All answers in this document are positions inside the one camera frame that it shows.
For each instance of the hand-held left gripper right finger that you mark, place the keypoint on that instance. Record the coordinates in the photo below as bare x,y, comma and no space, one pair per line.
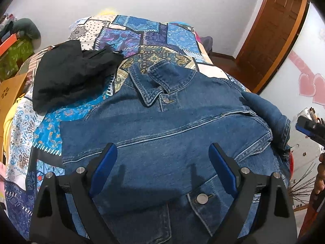
223,169

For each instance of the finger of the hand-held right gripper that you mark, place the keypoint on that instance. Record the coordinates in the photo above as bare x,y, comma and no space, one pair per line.
311,131

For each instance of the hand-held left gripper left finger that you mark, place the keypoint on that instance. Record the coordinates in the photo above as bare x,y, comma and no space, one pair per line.
104,169

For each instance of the blue denim jacket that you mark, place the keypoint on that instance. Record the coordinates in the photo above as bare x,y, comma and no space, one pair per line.
165,122

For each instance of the black garment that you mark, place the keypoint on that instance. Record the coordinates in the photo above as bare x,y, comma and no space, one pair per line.
66,76

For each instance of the person's right hand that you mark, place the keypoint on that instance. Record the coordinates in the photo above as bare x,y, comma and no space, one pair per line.
321,180

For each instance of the white wardrobe door pink hearts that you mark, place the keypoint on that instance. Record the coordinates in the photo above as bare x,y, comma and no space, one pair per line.
292,63

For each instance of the yellow cloth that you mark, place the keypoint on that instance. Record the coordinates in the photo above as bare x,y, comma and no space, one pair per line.
9,124

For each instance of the brown wooden door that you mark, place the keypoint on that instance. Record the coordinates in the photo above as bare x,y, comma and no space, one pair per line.
271,30

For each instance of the wooden lap desk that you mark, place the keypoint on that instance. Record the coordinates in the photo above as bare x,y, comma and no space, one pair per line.
10,91

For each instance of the dark purple cloth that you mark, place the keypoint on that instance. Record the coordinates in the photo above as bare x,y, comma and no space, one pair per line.
207,43

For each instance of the striped cloth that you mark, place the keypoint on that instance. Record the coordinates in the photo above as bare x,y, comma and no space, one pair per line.
38,58

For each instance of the patchwork printed bedspread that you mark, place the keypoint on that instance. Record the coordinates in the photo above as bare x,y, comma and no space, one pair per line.
157,38

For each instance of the yellow plush item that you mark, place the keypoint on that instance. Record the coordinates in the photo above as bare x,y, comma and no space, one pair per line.
106,12

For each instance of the orange box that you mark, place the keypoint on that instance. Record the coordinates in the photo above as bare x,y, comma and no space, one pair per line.
6,44

